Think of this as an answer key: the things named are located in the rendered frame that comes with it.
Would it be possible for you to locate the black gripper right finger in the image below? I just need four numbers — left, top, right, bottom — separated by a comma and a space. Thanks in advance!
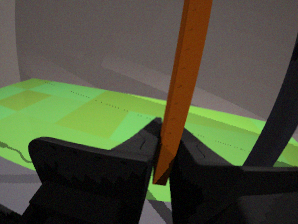
169, 128, 298, 224

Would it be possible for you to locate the orange handle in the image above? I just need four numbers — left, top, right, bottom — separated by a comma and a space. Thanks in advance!
152, 0, 213, 185

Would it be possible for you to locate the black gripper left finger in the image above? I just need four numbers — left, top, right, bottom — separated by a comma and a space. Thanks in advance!
28, 117, 162, 224

